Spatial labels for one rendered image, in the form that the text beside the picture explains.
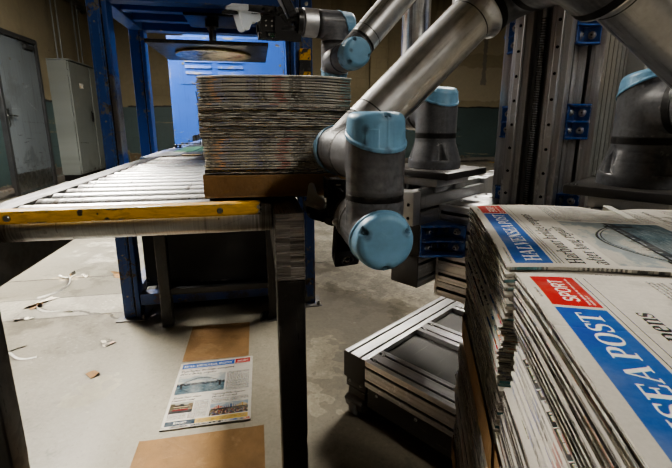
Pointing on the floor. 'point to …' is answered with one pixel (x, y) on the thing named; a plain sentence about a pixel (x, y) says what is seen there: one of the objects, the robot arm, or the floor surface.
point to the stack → (568, 337)
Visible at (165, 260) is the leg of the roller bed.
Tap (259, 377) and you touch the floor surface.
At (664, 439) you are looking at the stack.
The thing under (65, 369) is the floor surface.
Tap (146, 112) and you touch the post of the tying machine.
